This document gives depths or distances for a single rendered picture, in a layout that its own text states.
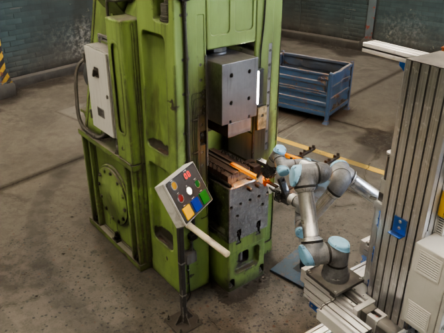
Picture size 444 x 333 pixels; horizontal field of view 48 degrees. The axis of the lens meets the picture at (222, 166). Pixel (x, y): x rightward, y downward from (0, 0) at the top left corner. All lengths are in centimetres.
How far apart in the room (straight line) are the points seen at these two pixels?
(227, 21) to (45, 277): 245
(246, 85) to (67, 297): 208
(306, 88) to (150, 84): 389
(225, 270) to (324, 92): 372
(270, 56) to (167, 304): 195
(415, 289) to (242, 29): 188
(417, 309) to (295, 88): 487
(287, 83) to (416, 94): 493
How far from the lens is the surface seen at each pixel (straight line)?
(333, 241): 274
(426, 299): 263
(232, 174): 347
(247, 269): 396
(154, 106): 351
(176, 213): 296
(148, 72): 345
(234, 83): 322
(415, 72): 235
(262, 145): 377
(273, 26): 355
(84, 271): 430
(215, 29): 323
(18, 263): 456
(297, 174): 267
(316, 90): 701
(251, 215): 368
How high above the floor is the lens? 259
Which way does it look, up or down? 27 degrees down
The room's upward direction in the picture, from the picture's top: straight up
